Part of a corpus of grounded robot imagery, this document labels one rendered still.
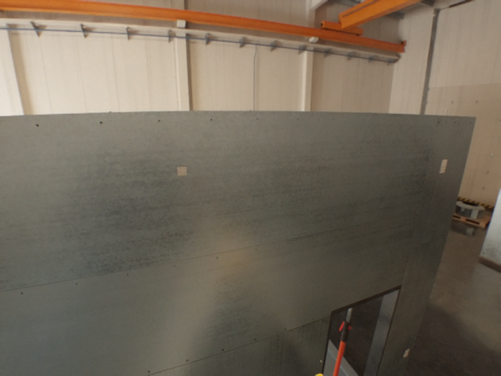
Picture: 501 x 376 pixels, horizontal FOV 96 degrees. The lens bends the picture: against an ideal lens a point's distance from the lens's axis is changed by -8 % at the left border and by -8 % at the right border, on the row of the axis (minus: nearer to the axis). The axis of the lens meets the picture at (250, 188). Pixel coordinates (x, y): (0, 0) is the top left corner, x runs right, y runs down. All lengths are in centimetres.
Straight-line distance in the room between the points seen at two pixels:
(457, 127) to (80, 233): 192
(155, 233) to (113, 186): 22
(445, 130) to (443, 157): 16
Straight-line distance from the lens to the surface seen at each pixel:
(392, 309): 208
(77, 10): 951
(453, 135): 180
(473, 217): 1018
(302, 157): 103
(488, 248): 767
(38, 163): 93
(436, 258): 215
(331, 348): 368
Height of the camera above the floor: 319
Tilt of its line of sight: 17 degrees down
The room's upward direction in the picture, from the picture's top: straight up
